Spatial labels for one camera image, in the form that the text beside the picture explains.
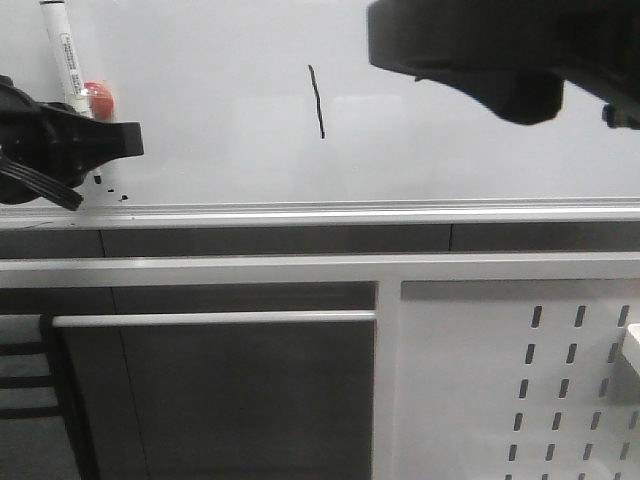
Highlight white whiteboard marker black tip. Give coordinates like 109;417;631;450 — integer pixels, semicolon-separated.
38;0;104;183

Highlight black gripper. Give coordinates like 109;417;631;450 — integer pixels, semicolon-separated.
1;75;144;204

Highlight dark hanging flip panel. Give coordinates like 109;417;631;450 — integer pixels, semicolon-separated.
52;310;376;479

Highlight large white whiteboard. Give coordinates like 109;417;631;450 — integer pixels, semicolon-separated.
1;1;639;229

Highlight white slotted pegboard panel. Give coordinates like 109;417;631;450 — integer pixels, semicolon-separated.
394;280;639;479

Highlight white whiteboard stand frame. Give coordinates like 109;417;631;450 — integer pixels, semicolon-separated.
1;252;639;479

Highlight white upper marker tray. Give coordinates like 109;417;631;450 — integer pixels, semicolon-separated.
621;323;640;375

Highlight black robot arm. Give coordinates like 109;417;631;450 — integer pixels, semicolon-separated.
367;1;639;130

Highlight red round magnet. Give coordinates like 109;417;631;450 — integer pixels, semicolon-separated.
84;82;115;121

